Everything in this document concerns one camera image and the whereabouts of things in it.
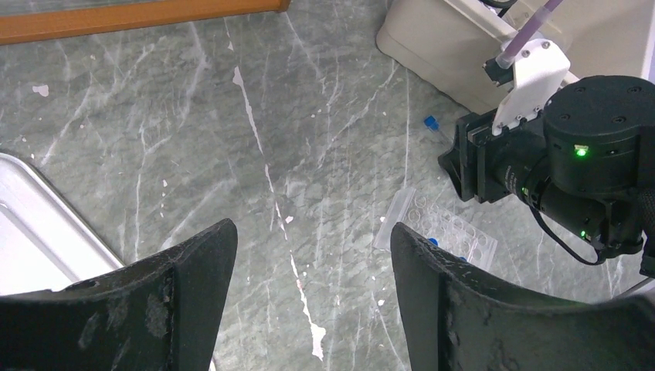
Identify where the small blue clip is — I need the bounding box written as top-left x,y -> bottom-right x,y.
423,115 -> 453,147

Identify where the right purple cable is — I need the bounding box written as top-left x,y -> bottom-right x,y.
496,0 -> 564,70

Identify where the beige plastic bin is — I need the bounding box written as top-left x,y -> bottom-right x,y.
376,0 -> 654,114

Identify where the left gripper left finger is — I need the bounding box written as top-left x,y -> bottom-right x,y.
1,219 -> 238,370

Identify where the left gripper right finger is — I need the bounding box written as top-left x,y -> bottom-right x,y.
390,223 -> 654,370

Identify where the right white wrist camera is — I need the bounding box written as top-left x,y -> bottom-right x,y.
484,39 -> 571,136

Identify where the orange wooden shelf rack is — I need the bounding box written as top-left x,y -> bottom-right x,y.
1,0 -> 290,46

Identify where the white plastic container lid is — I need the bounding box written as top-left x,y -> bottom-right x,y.
1,154 -> 126,299

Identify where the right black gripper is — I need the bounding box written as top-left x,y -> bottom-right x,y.
438,111 -> 644,257

